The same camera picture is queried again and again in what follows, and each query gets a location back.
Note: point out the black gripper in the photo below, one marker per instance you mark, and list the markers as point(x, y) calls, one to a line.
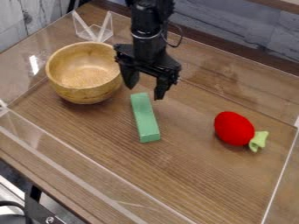
point(144, 56)

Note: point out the green rectangular block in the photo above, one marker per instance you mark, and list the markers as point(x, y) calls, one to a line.
point(145, 121)

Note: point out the red plush strawberry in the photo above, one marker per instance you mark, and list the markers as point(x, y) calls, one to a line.
point(236, 131)

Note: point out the clear acrylic stand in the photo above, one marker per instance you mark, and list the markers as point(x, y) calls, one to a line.
point(96, 33)

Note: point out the wooden bowl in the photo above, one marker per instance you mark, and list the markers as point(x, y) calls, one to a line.
point(83, 72)

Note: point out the black table leg bracket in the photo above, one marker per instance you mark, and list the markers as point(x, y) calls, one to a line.
point(35, 212)

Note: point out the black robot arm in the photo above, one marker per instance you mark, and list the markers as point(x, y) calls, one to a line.
point(149, 17)

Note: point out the clear acrylic tray wall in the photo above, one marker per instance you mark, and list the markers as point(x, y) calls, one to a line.
point(75, 179)

